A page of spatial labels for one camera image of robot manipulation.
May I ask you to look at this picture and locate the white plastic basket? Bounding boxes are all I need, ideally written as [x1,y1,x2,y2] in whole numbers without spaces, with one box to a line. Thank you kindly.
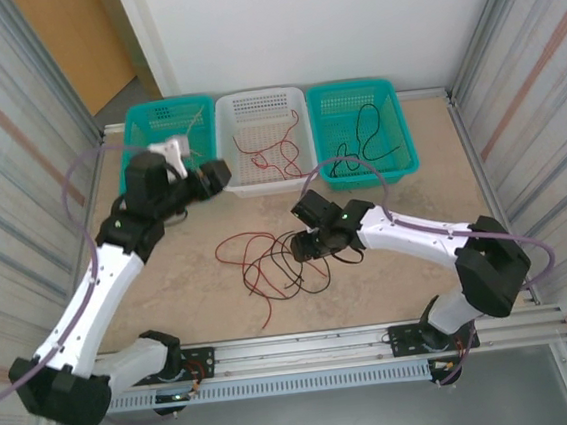
[210,83,321,200]

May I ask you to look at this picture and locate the red cable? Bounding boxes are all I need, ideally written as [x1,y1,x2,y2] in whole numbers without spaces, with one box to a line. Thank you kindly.
[249,137,307,185]
[230,108,305,158]
[213,228,289,335]

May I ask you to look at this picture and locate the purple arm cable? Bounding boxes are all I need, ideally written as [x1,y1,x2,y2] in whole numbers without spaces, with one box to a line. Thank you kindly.
[298,138,559,312]
[0,140,179,425]

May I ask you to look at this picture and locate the grey slotted cable duct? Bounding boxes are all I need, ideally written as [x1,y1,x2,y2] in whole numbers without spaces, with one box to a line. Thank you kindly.
[103,360,435,415]

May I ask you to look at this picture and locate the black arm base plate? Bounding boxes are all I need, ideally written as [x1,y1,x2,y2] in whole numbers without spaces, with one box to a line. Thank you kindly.
[385,322,432,360]
[178,346,218,383]

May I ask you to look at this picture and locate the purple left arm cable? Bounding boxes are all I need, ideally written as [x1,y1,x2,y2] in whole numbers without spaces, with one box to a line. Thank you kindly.
[0,140,179,425]

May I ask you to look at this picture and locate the wooden door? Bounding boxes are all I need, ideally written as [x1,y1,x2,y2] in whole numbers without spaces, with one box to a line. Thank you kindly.
[11,0,164,124]

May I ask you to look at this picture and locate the teal plastic basket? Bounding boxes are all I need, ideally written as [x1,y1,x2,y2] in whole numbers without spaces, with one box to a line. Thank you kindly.
[303,75,422,194]
[111,92,226,197]

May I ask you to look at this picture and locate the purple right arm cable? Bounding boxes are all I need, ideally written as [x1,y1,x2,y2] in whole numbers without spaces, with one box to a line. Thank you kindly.
[298,138,559,312]

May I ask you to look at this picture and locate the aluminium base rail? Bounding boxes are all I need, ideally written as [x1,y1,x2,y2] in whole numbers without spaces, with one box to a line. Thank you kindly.
[88,301,567,393]

